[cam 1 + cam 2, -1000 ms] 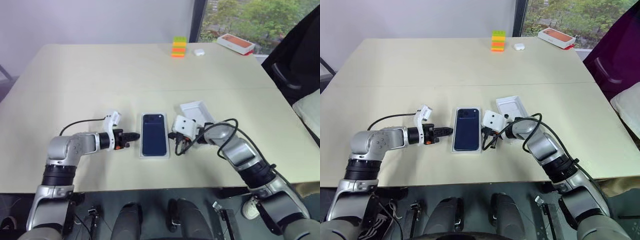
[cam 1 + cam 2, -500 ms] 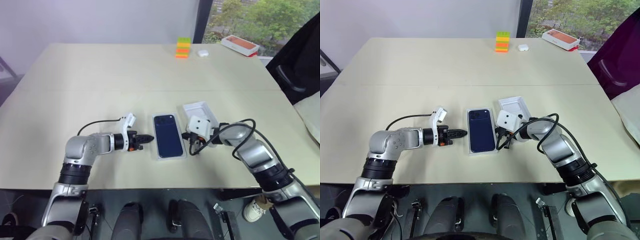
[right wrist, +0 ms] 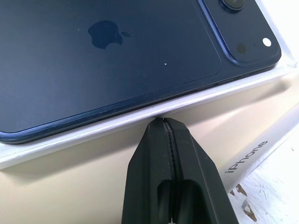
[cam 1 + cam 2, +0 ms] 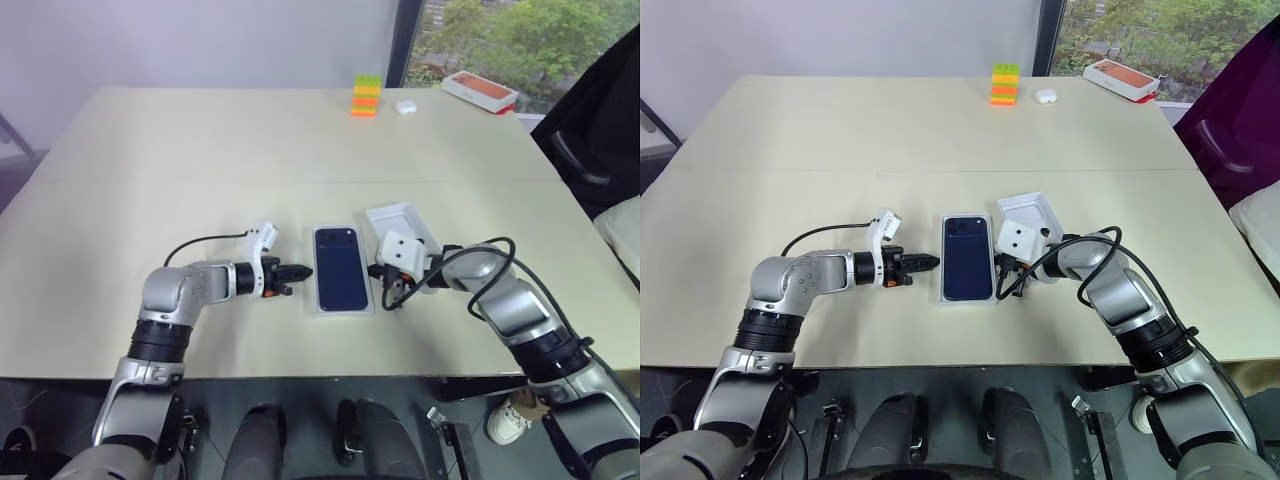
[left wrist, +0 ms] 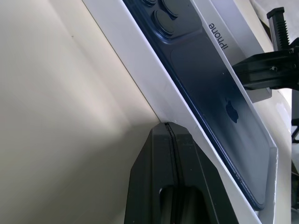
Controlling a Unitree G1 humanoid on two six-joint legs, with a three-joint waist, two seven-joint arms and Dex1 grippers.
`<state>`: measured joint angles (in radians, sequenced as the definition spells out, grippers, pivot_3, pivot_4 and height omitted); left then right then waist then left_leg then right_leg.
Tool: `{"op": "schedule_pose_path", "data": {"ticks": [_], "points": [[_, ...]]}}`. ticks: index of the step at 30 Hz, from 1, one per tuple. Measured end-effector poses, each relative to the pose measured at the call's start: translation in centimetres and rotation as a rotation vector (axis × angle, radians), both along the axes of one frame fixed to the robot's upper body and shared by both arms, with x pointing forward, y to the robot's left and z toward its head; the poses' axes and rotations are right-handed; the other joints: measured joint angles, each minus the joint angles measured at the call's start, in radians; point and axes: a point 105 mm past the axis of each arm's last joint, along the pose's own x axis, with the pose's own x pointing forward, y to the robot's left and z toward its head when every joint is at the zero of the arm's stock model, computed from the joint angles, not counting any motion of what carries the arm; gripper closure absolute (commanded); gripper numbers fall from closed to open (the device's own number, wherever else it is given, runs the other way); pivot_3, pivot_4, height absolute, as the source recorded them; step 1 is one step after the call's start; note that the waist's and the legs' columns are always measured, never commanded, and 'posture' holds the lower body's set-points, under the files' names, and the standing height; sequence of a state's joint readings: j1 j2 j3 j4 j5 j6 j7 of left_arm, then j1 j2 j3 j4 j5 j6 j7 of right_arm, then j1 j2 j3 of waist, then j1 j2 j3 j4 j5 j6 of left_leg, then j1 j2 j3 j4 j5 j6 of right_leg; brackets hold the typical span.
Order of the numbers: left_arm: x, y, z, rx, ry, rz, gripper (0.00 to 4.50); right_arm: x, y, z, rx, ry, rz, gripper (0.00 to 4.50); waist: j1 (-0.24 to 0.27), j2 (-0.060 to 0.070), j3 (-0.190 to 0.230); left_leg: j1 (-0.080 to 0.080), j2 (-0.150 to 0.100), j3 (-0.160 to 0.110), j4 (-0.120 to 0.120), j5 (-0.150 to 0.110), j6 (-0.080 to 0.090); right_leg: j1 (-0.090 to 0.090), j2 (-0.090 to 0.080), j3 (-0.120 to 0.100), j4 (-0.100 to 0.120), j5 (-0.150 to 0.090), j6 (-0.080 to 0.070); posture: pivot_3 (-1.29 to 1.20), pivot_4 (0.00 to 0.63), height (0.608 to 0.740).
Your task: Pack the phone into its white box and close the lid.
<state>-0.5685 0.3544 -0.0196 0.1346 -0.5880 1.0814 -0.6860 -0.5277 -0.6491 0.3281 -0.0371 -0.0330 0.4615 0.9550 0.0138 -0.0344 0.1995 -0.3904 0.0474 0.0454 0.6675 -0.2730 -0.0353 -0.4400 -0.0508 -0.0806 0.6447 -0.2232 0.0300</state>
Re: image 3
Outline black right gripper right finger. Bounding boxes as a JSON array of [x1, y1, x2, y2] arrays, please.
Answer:
[[164, 118, 237, 224]]

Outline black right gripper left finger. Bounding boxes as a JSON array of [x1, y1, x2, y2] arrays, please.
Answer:
[[121, 118, 176, 224]]

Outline white phone box base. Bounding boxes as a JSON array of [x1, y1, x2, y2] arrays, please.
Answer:
[[0, 0, 299, 171]]

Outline dark blue smartphone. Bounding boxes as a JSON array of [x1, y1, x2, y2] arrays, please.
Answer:
[[0, 0, 282, 145]]

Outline white phone box lid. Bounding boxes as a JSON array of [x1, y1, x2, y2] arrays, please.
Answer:
[[219, 109, 299, 224]]

